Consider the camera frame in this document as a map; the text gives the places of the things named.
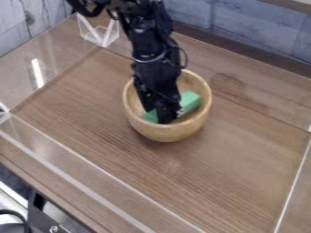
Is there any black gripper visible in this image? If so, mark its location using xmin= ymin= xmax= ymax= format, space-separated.
xmin=131 ymin=53 xmax=183 ymax=124

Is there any green rectangular stick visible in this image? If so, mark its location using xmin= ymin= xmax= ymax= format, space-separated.
xmin=142 ymin=90 xmax=203 ymax=124

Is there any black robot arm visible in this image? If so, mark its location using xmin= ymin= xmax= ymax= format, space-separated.
xmin=67 ymin=0 xmax=184 ymax=124

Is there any wooden bowl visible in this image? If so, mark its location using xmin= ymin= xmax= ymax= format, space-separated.
xmin=123 ymin=69 xmax=212 ymax=142

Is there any clear acrylic enclosure wall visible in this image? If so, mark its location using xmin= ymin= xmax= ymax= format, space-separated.
xmin=0 ymin=103 xmax=204 ymax=233

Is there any black table frame leg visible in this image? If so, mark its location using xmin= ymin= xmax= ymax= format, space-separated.
xmin=28 ymin=192 xmax=84 ymax=233

